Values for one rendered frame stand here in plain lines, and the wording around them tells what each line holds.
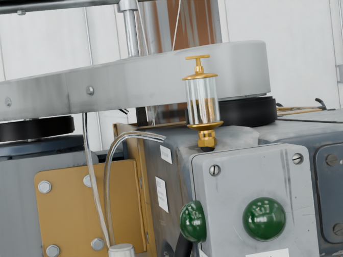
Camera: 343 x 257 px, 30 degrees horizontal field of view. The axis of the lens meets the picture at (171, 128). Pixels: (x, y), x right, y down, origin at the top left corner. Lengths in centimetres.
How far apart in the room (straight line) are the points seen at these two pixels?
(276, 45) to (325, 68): 52
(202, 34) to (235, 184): 58
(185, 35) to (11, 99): 30
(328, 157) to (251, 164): 9
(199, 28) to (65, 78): 31
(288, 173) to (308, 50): 568
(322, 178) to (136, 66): 25
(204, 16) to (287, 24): 508
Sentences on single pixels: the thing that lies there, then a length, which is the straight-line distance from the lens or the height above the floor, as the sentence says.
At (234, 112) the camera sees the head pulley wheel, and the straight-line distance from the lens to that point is 59.
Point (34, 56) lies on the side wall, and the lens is 565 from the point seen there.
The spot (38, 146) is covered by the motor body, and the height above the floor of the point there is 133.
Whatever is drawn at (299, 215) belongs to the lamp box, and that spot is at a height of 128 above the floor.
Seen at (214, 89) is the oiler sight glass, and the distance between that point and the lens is 50.
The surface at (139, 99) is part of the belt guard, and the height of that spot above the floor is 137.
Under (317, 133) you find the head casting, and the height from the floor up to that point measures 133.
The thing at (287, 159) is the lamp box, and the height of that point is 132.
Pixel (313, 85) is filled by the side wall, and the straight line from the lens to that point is 611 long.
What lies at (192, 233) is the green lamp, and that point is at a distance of 44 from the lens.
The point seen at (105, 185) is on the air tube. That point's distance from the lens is 63.
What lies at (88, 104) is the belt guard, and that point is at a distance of 71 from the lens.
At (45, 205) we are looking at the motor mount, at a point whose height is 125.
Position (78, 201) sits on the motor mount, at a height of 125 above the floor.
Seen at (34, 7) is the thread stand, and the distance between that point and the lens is 80.
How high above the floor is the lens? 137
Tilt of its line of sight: 3 degrees down
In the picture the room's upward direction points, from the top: 7 degrees counter-clockwise
